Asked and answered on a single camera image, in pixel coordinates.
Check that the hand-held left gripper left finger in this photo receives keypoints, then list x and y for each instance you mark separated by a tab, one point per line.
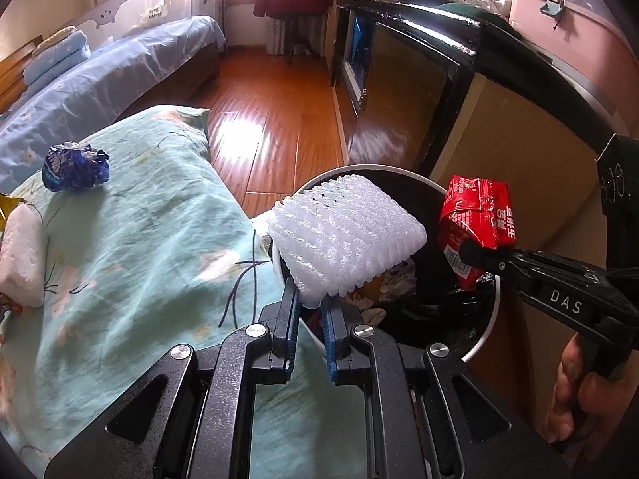
287	319

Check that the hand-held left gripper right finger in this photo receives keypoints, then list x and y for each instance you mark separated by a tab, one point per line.
332	339

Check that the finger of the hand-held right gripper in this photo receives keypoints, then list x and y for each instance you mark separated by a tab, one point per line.
539	267
564	304

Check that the red snack packet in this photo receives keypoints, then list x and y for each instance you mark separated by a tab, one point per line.
474	209

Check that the white foam fruit net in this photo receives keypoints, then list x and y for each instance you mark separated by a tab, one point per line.
344	234

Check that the white trash bin black liner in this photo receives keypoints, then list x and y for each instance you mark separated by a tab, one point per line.
449	319

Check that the blue wrapper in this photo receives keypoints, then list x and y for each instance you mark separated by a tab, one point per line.
75	167

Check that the white foam block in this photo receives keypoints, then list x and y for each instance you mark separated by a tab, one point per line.
20	254

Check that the person's right hand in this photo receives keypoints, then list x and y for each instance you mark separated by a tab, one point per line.
569	394

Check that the crumpled white tissue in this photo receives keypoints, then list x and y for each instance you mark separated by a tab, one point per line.
372	315

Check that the pink storage box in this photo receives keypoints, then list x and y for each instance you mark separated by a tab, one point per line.
574	35

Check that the dark green cushion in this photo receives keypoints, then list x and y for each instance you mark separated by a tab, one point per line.
464	10

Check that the black glossy cabinet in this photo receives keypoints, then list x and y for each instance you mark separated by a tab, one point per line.
424	15

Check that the dark coat rack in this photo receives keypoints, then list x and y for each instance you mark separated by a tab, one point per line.
294	40

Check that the grey patterned curtain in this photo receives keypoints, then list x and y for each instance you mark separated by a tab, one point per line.
322	35

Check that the bed with blue sheet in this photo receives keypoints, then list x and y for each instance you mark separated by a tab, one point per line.
100	85

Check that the crumpled yellow wrapper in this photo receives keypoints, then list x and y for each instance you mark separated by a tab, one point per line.
7	207

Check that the white radiator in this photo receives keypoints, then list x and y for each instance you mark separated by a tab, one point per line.
213	10

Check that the folded blue quilt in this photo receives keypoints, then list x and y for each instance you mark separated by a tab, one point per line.
57	60

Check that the beige pillow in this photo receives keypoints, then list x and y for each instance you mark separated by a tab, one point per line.
55	37

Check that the wooden headboard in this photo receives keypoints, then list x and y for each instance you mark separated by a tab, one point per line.
15	70

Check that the grey bed guard rail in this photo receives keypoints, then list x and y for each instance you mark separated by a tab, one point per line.
130	5

